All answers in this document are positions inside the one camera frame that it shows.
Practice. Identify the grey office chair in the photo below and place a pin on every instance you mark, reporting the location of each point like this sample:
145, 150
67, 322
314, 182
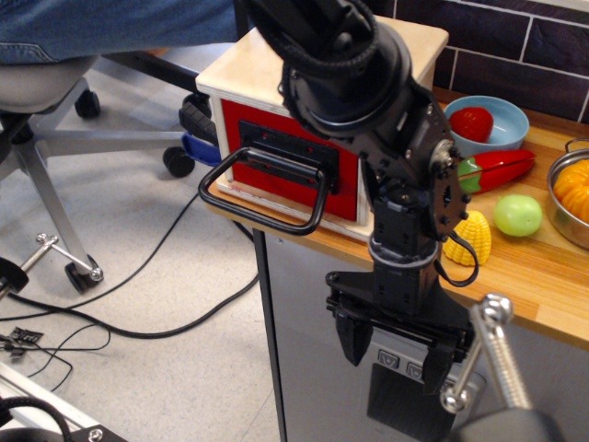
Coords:
34, 101

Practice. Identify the red drawer with black handle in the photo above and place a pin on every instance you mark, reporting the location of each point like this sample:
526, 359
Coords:
275, 174

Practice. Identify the yellow toy corn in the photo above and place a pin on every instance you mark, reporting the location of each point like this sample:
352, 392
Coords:
475, 232

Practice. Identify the red toy chili pepper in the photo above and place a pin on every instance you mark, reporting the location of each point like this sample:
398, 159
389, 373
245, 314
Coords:
487, 171

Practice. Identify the metal clamp screw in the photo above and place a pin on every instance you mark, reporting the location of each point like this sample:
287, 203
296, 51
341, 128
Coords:
60, 253
489, 317

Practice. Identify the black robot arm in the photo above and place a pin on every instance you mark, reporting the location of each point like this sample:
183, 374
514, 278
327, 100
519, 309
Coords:
347, 78

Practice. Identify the person in blue jeans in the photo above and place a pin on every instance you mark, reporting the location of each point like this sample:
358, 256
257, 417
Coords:
49, 32

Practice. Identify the green toy apple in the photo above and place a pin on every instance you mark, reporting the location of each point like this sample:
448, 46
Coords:
517, 215

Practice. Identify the aluminium rail with bracket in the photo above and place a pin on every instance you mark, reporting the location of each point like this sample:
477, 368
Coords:
29, 412

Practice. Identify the metal clamp screw right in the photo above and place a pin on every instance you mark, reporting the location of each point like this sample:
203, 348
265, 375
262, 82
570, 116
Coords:
489, 317

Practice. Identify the orange toy pumpkin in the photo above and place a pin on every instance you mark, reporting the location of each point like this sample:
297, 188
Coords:
571, 189

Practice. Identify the steel pot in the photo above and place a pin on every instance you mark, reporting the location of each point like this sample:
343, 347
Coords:
567, 224

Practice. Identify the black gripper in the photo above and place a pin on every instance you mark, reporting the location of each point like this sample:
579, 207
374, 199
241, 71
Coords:
407, 301

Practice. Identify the light blue bowl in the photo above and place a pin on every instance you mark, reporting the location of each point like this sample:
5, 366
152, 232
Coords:
509, 129

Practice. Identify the metal clamp screw left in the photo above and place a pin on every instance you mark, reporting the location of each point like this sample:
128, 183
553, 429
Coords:
60, 253

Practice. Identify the red toy strawberry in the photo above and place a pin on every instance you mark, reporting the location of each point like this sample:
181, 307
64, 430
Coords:
472, 123

